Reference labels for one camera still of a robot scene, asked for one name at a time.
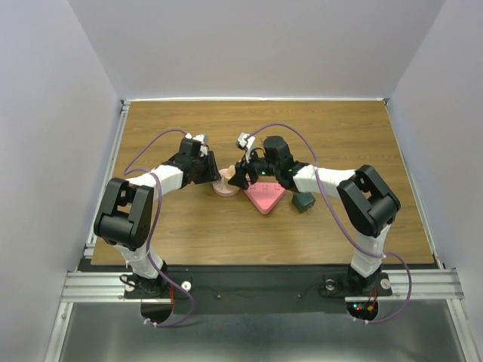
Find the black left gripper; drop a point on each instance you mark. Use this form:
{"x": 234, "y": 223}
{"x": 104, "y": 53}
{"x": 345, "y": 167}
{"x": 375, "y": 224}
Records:
{"x": 212, "y": 171}

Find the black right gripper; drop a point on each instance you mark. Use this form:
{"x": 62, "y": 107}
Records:
{"x": 242, "y": 168}

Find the beige cube socket adapter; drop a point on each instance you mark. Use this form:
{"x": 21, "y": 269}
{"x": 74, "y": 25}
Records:
{"x": 228, "y": 173}

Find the round pink power strip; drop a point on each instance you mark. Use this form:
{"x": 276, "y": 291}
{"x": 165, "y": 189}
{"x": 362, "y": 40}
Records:
{"x": 223, "y": 189}

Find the pink triangular power strip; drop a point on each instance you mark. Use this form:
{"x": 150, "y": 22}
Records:
{"x": 265, "y": 196}

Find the dark green plug adapter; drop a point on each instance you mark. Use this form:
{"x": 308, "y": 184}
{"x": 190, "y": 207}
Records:
{"x": 303, "y": 201}

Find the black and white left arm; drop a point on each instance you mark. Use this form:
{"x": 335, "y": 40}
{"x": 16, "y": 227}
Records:
{"x": 124, "y": 217}

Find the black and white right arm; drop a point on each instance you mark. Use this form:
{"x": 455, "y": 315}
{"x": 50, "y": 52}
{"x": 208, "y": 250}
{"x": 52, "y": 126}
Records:
{"x": 369, "y": 202}

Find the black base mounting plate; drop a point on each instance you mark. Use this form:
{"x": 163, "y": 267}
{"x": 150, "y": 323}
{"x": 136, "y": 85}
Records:
{"x": 258, "y": 289}

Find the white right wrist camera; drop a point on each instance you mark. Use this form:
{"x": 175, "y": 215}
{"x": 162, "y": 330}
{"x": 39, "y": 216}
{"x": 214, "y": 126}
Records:
{"x": 246, "y": 142}

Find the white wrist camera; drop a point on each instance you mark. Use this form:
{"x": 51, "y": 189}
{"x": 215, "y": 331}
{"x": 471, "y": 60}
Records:
{"x": 203, "y": 139}
{"x": 246, "y": 142}

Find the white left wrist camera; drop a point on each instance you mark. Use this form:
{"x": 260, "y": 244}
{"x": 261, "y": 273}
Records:
{"x": 203, "y": 139}

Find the aluminium table edge rail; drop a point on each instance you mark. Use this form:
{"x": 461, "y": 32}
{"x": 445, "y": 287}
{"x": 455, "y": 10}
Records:
{"x": 92, "y": 238}

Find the aluminium front frame rail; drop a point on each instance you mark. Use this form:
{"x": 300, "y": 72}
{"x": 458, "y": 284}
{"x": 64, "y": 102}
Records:
{"x": 427, "y": 284}

